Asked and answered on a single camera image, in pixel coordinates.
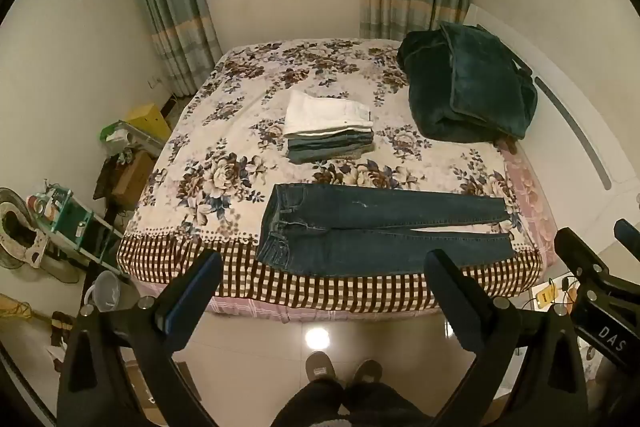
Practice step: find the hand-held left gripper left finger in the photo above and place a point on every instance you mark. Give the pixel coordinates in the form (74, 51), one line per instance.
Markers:
(192, 292)

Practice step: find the yellow charger device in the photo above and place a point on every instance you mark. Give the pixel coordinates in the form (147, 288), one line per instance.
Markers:
(545, 297)

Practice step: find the green and white package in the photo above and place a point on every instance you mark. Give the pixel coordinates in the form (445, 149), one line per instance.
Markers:
(122, 134)

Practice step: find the yellow box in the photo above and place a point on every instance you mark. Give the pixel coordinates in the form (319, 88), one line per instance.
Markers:
(147, 119)

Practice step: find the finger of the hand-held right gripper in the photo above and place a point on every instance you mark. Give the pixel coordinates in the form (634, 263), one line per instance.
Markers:
(630, 234)
(575, 252)

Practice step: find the dark blue jeans pants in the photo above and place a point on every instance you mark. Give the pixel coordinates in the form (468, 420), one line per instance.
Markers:
(350, 247)

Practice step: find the green storage rack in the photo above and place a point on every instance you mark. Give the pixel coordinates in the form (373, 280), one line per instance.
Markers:
(85, 227)

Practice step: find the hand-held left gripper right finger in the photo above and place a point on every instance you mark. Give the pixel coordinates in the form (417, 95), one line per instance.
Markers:
(450, 302)

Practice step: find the white floor fan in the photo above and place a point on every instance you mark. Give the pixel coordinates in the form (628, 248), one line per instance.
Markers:
(25, 232)

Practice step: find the white bucket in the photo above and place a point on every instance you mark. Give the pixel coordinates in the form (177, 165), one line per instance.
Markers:
(105, 292)

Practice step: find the person's dark trouser legs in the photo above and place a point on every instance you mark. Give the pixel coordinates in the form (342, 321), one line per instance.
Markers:
(340, 407)

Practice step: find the dark green plush blanket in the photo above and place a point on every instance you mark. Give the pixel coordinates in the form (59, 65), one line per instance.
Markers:
(465, 87)

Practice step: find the white headboard with grey strip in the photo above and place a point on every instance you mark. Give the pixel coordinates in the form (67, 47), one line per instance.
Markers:
(600, 107)

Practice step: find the stack of folded jeans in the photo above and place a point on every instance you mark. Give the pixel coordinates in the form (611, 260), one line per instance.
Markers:
(330, 147)

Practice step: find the person's grey slipper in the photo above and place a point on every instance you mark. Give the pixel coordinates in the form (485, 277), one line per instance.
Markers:
(367, 372)
(320, 367)

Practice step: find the brown cardboard box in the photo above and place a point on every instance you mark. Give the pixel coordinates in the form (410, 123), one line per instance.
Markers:
(132, 179)

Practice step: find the bed with floral sheet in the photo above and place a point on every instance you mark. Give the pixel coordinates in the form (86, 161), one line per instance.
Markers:
(240, 117)

